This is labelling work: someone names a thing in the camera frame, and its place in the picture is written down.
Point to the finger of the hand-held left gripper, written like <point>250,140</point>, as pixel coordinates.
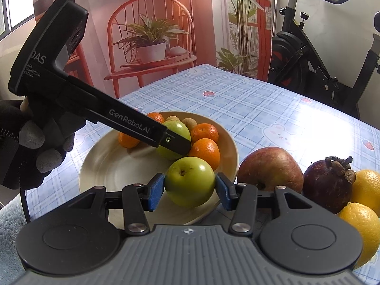
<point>178,144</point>

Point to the grey fluffy rug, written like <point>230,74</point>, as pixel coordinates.
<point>12,228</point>

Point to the yellow lemon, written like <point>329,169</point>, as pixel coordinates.
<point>360,231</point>
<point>368,190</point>

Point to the black exercise bike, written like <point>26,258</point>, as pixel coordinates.
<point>291,56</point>

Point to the person's left hand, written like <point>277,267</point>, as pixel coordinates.
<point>26,148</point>

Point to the orange tangerine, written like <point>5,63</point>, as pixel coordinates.
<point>206,154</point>
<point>204,132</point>
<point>156,117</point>
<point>127,141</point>

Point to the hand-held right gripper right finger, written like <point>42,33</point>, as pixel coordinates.
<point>222,193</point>

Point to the green apple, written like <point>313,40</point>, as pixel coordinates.
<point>190,181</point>
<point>178,129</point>

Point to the wall poster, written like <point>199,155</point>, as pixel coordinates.
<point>207,20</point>

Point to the red apple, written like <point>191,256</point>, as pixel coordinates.
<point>270,169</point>

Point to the window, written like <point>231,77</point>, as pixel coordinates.
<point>14,9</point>

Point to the cream round plate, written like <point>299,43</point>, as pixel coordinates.
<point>118,169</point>

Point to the purple mangosteen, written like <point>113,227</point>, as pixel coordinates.
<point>323,184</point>

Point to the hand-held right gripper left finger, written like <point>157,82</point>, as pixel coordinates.
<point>156,191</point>

